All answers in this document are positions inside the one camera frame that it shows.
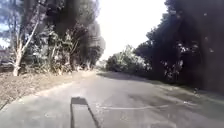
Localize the dry brown verge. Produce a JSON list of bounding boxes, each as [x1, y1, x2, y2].
[[0, 69, 91, 111]]

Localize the dark stand of trees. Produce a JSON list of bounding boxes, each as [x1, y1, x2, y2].
[[134, 0, 224, 94]]

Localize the grey asphalt road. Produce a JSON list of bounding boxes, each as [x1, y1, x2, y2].
[[0, 70, 224, 128]]

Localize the row of tall trees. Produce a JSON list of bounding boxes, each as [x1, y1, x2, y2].
[[0, 0, 107, 77]]

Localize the green bush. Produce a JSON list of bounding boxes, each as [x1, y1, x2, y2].
[[104, 44, 148, 76]]

